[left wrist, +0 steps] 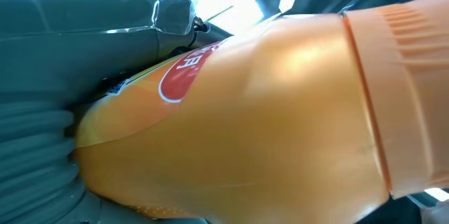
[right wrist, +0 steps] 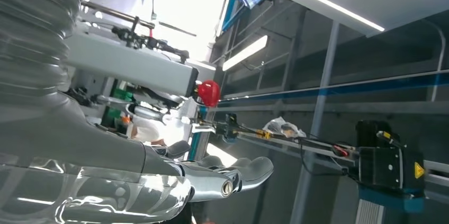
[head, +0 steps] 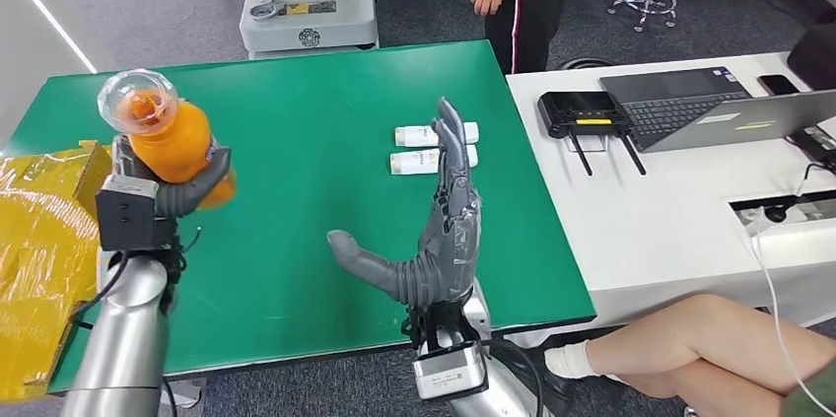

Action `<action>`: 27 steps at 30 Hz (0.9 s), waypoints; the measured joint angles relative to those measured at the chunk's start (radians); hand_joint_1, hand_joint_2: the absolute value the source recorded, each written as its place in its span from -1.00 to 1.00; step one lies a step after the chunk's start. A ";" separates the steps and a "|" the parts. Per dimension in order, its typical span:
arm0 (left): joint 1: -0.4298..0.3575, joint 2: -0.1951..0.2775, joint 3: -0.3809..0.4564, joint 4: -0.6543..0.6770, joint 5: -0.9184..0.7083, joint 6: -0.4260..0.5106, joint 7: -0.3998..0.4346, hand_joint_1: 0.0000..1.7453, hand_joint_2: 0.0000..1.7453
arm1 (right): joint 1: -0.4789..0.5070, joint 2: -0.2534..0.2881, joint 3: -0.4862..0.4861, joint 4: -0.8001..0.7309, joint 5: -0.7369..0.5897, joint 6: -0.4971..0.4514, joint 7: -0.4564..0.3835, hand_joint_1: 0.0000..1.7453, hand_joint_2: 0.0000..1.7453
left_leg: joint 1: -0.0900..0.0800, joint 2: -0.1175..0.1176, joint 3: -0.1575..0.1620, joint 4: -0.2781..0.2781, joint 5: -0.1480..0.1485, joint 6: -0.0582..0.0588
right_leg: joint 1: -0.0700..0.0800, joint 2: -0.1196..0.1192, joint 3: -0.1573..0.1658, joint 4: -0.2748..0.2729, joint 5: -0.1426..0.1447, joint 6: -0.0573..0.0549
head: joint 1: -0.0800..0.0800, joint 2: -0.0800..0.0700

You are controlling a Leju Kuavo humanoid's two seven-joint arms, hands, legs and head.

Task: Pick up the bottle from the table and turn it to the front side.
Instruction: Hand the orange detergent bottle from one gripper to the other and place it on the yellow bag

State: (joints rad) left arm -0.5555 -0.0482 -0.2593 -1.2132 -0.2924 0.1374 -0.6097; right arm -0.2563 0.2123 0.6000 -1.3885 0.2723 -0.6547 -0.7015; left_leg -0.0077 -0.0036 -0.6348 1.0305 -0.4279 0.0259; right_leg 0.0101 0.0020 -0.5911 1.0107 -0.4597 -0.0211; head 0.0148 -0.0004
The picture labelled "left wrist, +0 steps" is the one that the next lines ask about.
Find orange bottle with clear cap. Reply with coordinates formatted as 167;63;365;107
73;0;449;224

